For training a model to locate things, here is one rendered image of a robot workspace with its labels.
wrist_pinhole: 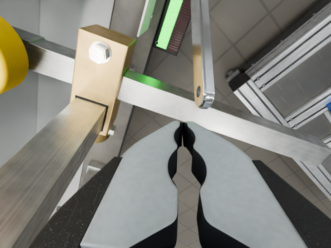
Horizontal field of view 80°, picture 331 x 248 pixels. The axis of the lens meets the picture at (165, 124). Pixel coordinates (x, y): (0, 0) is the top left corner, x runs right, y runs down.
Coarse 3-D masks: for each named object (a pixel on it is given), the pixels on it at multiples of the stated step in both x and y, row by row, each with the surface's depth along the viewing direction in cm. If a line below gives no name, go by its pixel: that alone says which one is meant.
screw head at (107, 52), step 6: (96, 42) 19; (102, 42) 19; (90, 48) 19; (96, 48) 19; (102, 48) 19; (108, 48) 20; (90, 54) 19; (96, 54) 19; (102, 54) 19; (108, 54) 20; (96, 60) 19; (102, 60) 19; (108, 60) 20
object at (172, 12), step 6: (174, 0) 31; (180, 0) 31; (168, 6) 32; (174, 6) 32; (180, 6) 32; (168, 12) 32; (174, 12) 32; (168, 18) 33; (174, 18) 33; (168, 24) 33; (162, 30) 34; (168, 30) 34; (162, 36) 34; (168, 36) 34; (162, 42) 35
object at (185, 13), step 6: (186, 0) 31; (186, 6) 32; (180, 12) 32; (186, 12) 32; (180, 18) 33; (186, 18) 33; (180, 24) 33; (186, 24) 33; (174, 30) 34; (180, 30) 34; (174, 36) 34; (180, 36) 34; (174, 42) 35; (168, 48) 35; (174, 48) 35
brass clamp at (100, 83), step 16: (80, 32) 19; (96, 32) 20; (112, 32) 22; (80, 48) 20; (112, 48) 20; (128, 48) 20; (80, 64) 21; (96, 64) 21; (112, 64) 20; (128, 64) 23; (80, 80) 21; (96, 80) 21; (112, 80) 21; (80, 96) 22; (96, 96) 22; (112, 96) 22; (112, 112) 24; (112, 128) 27
